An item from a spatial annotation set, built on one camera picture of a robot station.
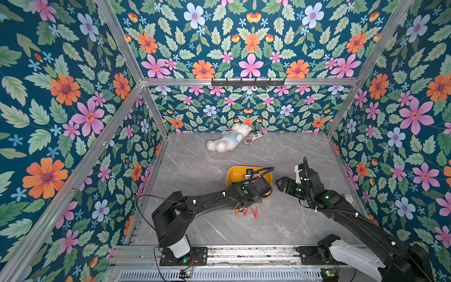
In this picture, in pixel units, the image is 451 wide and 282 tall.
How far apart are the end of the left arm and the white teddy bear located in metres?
0.39

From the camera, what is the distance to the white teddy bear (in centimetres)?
101

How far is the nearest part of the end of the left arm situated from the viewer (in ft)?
1.85
